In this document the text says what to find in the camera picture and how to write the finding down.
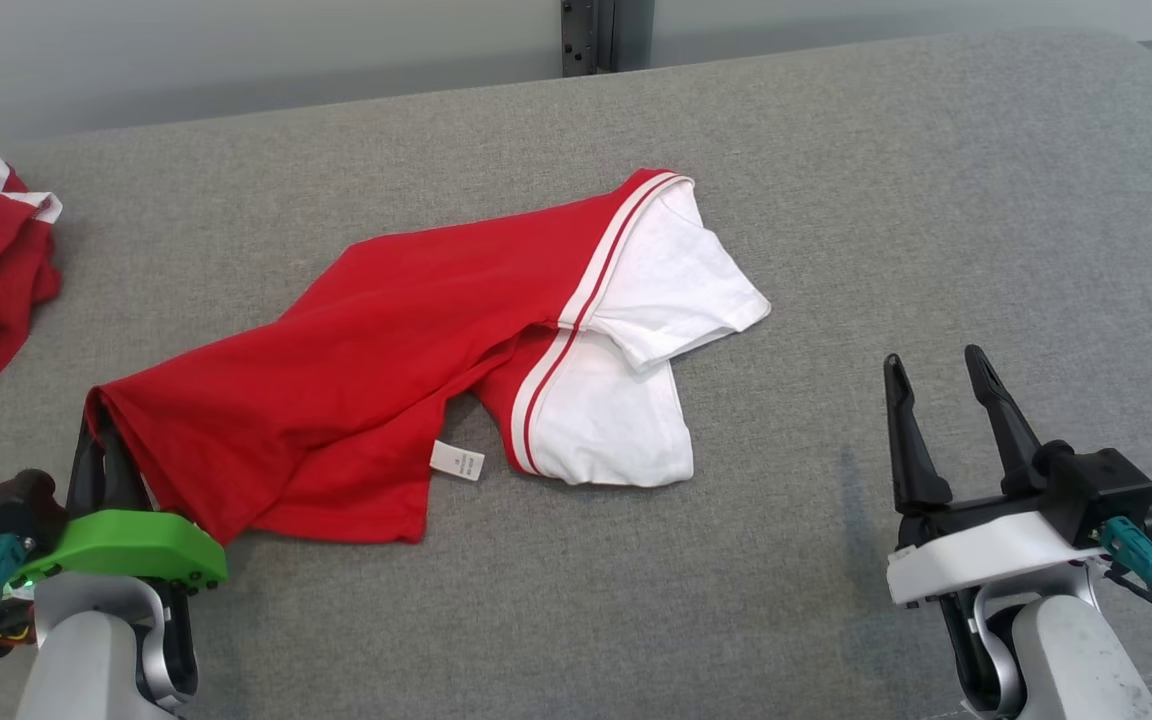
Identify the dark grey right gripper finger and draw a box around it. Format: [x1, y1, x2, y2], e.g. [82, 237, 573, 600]
[882, 352, 955, 517]
[963, 344, 1047, 497]

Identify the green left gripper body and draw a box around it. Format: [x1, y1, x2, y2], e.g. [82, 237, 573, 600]
[11, 508, 230, 598]

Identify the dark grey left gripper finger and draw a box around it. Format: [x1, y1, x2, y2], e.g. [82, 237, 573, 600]
[103, 428, 153, 514]
[65, 413, 106, 517]

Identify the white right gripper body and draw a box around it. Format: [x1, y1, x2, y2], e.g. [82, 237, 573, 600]
[885, 489, 1107, 607]

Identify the red white basketball jersey shirt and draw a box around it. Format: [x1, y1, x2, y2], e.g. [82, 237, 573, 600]
[84, 168, 773, 546]

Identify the grey post with rounded foot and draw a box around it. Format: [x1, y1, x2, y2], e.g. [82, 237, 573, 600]
[616, 0, 656, 73]

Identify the grey post with hinge bracket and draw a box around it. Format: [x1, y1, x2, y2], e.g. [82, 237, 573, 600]
[560, 0, 619, 79]

